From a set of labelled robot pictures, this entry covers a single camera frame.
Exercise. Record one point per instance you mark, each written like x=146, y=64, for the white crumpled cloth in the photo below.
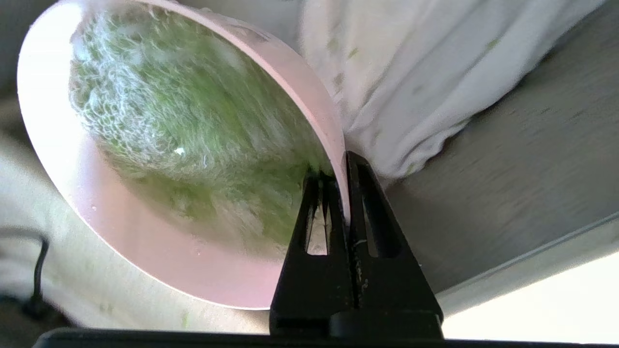
x=411, y=72

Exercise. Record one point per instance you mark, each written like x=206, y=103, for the chopped green vegetables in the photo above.
x=193, y=121

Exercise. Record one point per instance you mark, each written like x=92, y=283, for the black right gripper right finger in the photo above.
x=387, y=285

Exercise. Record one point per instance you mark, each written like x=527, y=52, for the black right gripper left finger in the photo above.
x=309, y=290

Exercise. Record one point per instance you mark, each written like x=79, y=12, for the stainless steel sink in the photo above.
x=532, y=169

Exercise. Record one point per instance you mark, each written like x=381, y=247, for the white round bowl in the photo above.
x=145, y=261

